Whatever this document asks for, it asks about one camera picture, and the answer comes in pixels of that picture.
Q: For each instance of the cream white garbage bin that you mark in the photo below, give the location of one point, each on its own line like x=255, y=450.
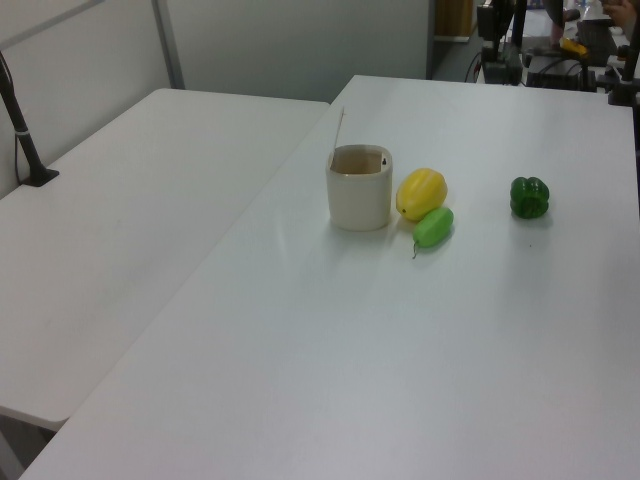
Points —
x=359, y=202

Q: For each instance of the light green toy cucumber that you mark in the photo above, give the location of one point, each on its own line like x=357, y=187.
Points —
x=433, y=228

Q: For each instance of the white side table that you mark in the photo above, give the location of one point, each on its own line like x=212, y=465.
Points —
x=115, y=225

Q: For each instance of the dark green toy bell pepper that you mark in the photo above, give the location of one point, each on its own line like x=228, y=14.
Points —
x=529, y=198

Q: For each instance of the black tripod equipment stand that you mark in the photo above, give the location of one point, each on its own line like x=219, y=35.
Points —
x=502, y=57

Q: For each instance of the wooden cabinet panel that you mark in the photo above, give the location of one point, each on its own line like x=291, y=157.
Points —
x=452, y=17

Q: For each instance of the black equipment box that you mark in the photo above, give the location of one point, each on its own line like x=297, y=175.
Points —
x=557, y=72

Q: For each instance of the yellow handheld tool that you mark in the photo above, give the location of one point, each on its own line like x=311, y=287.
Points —
x=574, y=47

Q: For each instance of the black pole stand with base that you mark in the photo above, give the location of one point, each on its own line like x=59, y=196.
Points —
x=20, y=127

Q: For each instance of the black clamp stand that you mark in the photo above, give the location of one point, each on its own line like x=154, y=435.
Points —
x=624, y=80

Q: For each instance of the background person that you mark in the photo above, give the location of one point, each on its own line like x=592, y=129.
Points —
x=625, y=11

